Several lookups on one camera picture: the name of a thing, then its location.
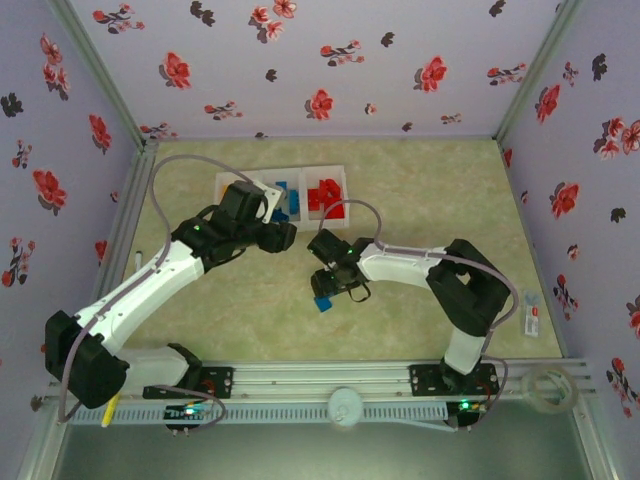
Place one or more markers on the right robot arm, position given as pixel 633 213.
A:
pixel 400 262

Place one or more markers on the aluminium frame post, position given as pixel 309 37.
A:
pixel 104 75
pixel 534 75

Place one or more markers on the yellow pen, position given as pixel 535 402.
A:
pixel 107 415

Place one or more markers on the aluminium side rail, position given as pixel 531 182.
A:
pixel 131 200

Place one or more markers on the aluminium mounting rail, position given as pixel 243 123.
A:
pixel 320 377

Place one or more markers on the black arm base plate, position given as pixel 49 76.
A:
pixel 220 382
pixel 425 380

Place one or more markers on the clear packet red label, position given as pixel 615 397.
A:
pixel 532 315

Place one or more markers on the small circuit board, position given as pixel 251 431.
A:
pixel 467 407
pixel 180 412

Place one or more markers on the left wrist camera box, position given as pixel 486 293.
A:
pixel 240 200

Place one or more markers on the white round knob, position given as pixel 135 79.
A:
pixel 343 405

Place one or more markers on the clear tape roll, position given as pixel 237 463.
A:
pixel 552 374

